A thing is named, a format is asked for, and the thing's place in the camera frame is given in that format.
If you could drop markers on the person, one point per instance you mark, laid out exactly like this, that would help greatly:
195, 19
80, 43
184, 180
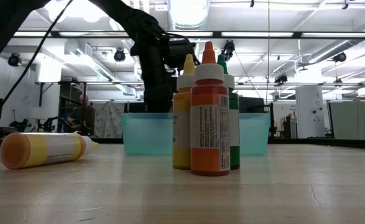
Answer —
84, 116

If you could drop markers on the black ceiling spotlight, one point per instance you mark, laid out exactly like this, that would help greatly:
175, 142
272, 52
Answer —
14, 59
119, 56
339, 57
281, 78
229, 48

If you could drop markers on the silver ventilation duct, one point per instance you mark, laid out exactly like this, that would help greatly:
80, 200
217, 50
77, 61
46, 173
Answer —
188, 15

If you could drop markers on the black overhead rig bar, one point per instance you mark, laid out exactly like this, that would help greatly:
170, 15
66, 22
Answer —
297, 34

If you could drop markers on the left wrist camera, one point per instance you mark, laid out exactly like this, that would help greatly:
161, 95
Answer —
182, 53

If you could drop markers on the green translucent plastic bin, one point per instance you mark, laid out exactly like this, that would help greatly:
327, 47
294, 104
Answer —
148, 133

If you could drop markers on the black desk monitor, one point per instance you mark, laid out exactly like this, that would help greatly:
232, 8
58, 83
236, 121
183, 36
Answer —
252, 105

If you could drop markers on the large yellow colouring bottle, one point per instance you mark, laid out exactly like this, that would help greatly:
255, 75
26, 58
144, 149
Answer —
182, 130

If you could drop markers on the patterned grey cloth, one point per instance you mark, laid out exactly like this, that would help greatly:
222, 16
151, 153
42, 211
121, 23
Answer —
107, 119

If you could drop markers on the pale orange bottle yellow bands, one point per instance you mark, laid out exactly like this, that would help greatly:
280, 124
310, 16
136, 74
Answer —
45, 149

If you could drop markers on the white lamp shade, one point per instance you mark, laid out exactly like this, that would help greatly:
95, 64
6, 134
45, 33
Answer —
39, 113

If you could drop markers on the large orange colouring bottle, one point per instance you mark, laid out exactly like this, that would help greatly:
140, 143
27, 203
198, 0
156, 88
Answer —
210, 124

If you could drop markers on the black background robot arm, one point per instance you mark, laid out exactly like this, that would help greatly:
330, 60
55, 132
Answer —
20, 125
48, 124

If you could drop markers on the large green colouring bottle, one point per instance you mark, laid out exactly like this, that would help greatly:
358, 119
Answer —
235, 124

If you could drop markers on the grey partition screen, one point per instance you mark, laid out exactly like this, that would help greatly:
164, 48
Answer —
353, 119

